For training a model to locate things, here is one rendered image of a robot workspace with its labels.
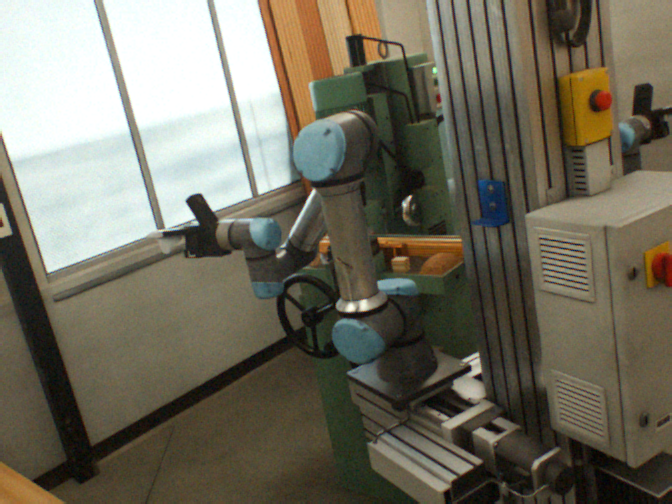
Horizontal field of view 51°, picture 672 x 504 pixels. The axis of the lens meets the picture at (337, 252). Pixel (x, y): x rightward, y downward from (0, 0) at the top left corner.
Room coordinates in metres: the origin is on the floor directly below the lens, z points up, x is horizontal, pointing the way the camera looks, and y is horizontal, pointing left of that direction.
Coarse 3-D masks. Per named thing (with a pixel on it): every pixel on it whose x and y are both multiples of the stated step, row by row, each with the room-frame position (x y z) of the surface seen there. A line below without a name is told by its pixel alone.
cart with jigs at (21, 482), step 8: (0, 464) 2.09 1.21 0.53; (0, 472) 2.03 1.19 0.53; (8, 472) 2.02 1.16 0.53; (16, 472) 2.01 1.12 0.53; (0, 480) 1.98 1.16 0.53; (8, 480) 1.97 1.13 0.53; (16, 480) 1.96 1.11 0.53; (24, 480) 1.95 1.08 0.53; (0, 488) 1.93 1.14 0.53; (8, 488) 1.93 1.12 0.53; (16, 488) 1.92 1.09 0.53; (24, 488) 1.91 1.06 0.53; (32, 488) 1.90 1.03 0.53; (40, 488) 1.89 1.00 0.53; (0, 496) 1.89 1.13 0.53; (8, 496) 1.88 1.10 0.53; (16, 496) 1.87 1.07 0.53; (24, 496) 1.86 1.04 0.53; (32, 496) 1.85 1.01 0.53; (40, 496) 1.84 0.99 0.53; (48, 496) 1.83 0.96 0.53
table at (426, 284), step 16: (320, 256) 2.43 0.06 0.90; (416, 256) 2.21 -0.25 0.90; (304, 272) 2.33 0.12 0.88; (320, 272) 2.28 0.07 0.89; (384, 272) 2.11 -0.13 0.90; (400, 272) 2.08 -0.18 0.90; (416, 272) 2.05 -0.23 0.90; (448, 272) 1.99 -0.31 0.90; (464, 272) 2.06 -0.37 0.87; (432, 288) 2.00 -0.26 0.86; (448, 288) 1.98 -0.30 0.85
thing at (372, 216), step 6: (366, 204) 2.36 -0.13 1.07; (372, 204) 2.35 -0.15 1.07; (378, 204) 2.37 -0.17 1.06; (366, 210) 2.32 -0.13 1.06; (372, 210) 2.34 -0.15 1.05; (378, 210) 2.36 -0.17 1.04; (366, 216) 2.31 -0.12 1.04; (372, 216) 2.34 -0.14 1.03; (378, 216) 2.36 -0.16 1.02; (366, 222) 2.30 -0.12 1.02; (372, 222) 2.33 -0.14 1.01
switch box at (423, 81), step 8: (424, 64) 2.47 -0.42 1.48; (432, 64) 2.48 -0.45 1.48; (416, 72) 2.46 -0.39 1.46; (424, 72) 2.44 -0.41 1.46; (432, 72) 2.47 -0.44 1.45; (416, 80) 2.47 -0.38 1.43; (424, 80) 2.45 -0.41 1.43; (432, 80) 2.46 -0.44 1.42; (416, 88) 2.47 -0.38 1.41; (424, 88) 2.45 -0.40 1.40; (432, 88) 2.46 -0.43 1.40; (416, 96) 2.47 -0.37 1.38; (424, 96) 2.45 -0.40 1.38; (432, 96) 2.45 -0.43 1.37; (416, 104) 2.48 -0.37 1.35; (424, 104) 2.46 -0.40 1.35; (432, 104) 2.44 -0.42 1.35; (424, 112) 2.46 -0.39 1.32
